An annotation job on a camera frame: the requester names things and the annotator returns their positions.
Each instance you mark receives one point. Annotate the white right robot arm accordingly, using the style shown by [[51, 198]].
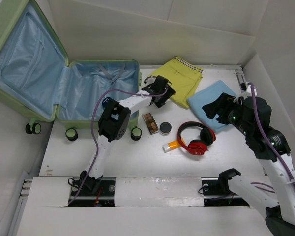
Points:
[[251, 117]]

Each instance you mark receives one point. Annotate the green hard-shell suitcase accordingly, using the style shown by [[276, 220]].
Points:
[[38, 80]]

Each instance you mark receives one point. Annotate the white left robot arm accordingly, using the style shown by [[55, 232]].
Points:
[[109, 122]]

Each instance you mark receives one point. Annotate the black round compact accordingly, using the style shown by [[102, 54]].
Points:
[[165, 128]]

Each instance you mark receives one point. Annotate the black metal base rail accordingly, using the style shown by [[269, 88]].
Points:
[[153, 192]]

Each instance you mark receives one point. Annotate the orange tube white cap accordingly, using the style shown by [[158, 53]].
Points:
[[171, 146]]

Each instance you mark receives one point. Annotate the dark blue round tin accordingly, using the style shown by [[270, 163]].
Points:
[[106, 101]]

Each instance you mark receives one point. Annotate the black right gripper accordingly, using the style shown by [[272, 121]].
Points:
[[219, 105]]

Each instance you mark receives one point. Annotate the eyeshadow palette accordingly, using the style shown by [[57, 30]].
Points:
[[150, 123]]

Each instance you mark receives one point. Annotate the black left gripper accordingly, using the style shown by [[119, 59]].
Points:
[[167, 95]]

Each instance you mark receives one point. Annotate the yellow shorts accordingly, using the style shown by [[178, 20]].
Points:
[[184, 77]]

